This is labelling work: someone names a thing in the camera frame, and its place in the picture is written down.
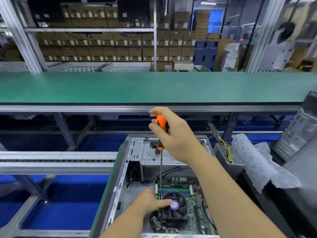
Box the person's left hand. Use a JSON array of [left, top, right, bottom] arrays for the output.
[[131, 189, 173, 217]]

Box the person's right hand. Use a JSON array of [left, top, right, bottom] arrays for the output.
[[148, 106, 204, 165]]

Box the orange handled screwdriver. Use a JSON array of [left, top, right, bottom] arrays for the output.
[[154, 114, 170, 198]]

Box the metal heatsink cooler fan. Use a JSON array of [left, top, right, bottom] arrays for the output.
[[158, 192, 190, 227]]

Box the green RAM stick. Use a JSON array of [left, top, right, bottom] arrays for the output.
[[156, 183, 195, 191]]

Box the black and silver computer case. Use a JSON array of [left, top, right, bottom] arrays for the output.
[[101, 135, 222, 238]]

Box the green motherboard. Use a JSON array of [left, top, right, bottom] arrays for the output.
[[148, 177, 220, 237]]

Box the grey power supply unit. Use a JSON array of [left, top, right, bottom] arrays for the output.
[[213, 135, 246, 179]]

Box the person's left forearm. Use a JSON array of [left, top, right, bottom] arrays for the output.
[[99, 206, 150, 238]]

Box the person's right forearm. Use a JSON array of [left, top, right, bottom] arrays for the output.
[[187, 149, 289, 238]]

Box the grey computer tower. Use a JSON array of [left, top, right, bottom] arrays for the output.
[[274, 91, 317, 163]]

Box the dark grey case side panel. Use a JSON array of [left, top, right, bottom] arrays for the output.
[[282, 143, 317, 206]]

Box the green conveyor belt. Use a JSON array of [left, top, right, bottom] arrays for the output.
[[0, 72, 317, 106]]

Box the white bubble wrap bag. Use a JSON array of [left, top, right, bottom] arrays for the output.
[[231, 133, 303, 193]]

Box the stack of cardboard boxes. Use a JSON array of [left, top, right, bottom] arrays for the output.
[[30, 2, 211, 63]]

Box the black cable loop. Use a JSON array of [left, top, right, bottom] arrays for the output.
[[245, 114, 281, 128]]

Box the aluminium roller conveyor rail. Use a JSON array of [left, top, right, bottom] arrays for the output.
[[0, 151, 120, 176]]

